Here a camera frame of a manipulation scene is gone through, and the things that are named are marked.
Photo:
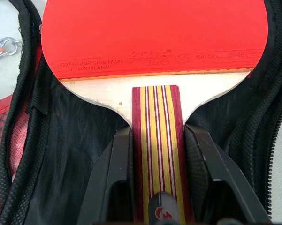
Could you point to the red and black paddle case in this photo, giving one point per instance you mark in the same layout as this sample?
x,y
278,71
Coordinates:
x,y
49,145

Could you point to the silver metal carabiner clip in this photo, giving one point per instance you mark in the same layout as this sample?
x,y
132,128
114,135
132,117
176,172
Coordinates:
x,y
5,48

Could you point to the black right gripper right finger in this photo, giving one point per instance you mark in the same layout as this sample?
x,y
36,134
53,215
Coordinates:
x,y
225,173

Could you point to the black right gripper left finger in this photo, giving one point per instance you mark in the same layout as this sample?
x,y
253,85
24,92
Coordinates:
x,y
108,168

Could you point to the red table tennis paddle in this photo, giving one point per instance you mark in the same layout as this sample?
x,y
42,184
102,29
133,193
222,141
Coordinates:
x,y
152,39

